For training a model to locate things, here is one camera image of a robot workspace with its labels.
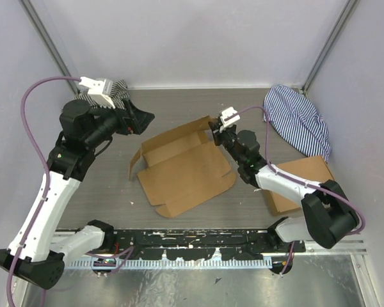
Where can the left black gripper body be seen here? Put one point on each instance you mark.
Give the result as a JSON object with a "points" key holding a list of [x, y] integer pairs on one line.
{"points": [[116, 122]]}

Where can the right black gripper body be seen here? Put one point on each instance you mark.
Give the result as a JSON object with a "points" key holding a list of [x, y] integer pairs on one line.
{"points": [[227, 137]]}

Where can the brown cardboard box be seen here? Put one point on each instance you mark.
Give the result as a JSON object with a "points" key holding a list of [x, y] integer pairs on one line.
{"points": [[184, 168], [285, 185]]}

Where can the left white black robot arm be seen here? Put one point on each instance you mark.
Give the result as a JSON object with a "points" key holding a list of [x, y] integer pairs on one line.
{"points": [[30, 256]]}

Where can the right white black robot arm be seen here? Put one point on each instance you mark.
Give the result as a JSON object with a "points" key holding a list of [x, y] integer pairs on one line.
{"points": [[327, 217]]}

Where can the folded brown cardboard box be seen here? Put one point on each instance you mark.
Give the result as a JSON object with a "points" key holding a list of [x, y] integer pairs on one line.
{"points": [[285, 185]]}

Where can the black white striped cloth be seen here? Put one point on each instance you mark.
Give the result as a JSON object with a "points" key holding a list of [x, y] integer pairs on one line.
{"points": [[119, 95]]}

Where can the blue white striped cloth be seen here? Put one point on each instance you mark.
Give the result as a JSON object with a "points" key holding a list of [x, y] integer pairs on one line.
{"points": [[296, 120]]}

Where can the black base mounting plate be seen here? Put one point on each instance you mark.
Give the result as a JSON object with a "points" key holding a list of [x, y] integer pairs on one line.
{"points": [[194, 244]]}

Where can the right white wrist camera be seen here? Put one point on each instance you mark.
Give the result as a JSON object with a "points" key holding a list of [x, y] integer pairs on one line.
{"points": [[228, 117]]}

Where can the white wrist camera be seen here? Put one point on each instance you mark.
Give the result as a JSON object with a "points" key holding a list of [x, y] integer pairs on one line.
{"points": [[99, 90], [228, 117]]}

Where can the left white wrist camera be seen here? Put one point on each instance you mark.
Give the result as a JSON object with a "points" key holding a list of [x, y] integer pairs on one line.
{"points": [[99, 90]]}

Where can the aluminium front rail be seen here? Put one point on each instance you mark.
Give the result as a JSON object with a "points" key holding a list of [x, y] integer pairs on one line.
{"points": [[348, 246]]}

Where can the light blue slotted cable duct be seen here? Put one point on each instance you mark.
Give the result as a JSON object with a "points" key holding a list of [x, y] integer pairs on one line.
{"points": [[213, 263]]}

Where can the left aluminium frame post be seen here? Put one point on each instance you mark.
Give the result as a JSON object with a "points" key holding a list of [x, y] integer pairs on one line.
{"points": [[46, 38]]}

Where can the aluminium frame post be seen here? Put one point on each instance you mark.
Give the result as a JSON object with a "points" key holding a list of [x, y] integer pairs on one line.
{"points": [[46, 38], [334, 35]]}

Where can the right aluminium frame post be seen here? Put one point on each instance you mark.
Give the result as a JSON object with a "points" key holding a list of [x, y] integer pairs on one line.
{"points": [[334, 35]]}

